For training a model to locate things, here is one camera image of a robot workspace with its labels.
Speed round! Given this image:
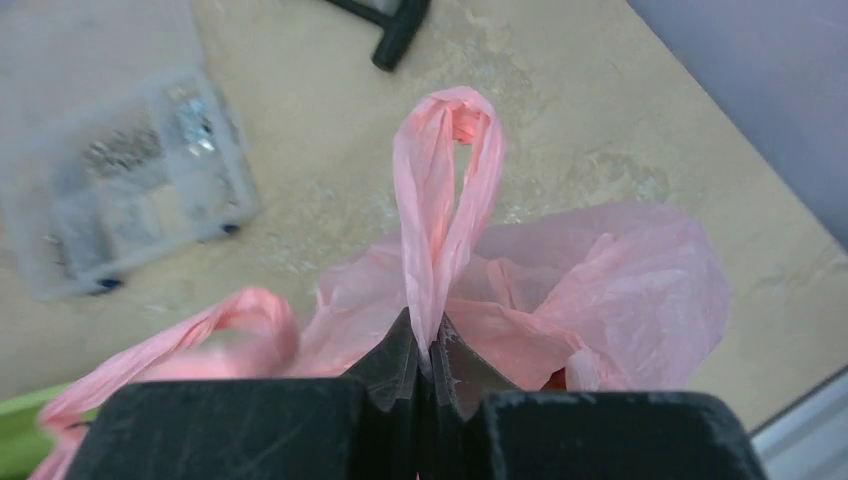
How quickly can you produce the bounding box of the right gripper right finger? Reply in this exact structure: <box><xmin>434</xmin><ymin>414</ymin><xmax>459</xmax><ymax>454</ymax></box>
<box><xmin>423</xmin><ymin>320</ymin><xmax>766</xmax><ymax>479</ymax></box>

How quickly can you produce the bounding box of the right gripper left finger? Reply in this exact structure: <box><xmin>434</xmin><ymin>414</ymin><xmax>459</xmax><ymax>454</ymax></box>
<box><xmin>67</xmin><ymin>312</ymin><xmax>419</xmax><ymax>480</ymax></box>

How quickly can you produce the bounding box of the pink plastic bag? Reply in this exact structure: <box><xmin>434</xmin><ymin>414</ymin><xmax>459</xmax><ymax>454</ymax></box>
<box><xmin>33</xmin><ymin>86</ymin><xmax>730</xmax><ymax>479</ymax></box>

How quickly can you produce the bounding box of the green plastic tray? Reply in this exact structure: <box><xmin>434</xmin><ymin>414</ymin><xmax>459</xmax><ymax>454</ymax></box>
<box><xmin>1</xmin><ymin>378</ymin><xmax>116</xmax><ymax>479</ymax></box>

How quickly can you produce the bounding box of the clear plastic screw box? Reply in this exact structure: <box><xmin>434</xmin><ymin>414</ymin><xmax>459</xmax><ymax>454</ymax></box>
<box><xmin>1</xmin><ymin>68</ymin><xmax>260</xmax><ymax>300</ymax></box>

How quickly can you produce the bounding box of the aluminium frame rail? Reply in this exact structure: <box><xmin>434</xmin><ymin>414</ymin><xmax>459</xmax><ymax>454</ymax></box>
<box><xmin>751</xmin><ymin>368</ymin><xmax>847</xmax><ymax>480</ymax></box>

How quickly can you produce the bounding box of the black T-handle tool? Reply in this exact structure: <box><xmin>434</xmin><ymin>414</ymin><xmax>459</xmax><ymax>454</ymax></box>
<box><xmin>328</xmin><ymin>0</ymin><xmax>431</xmax><ymax>72</ymax></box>

